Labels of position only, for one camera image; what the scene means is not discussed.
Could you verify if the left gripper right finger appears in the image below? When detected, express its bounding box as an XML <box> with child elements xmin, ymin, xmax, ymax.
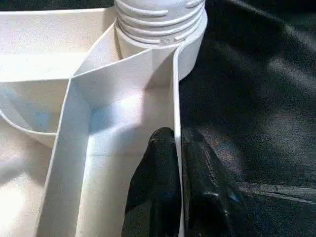
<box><xmin>180</xmin><ymin>127</ymin><xmax>250</xmax><ymax>237</ymax></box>

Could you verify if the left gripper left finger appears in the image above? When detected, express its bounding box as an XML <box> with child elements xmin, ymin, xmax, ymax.
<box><xmin>124</xmin><ymin>126</ymin><xmax>183</xmax><ymax>237</ymax></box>

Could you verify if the white plastic table top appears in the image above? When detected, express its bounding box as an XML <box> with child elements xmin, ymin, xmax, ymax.
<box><xmin>0</xmin><ymin>7</ymin><xmax>208</xmax><ymax>237</ymax></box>

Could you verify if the black mat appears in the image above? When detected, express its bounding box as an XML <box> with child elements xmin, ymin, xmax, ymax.
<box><xmin>0</xmin><ymin>0</ymin><xmax>316</xmax><ymax>237</ymax></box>

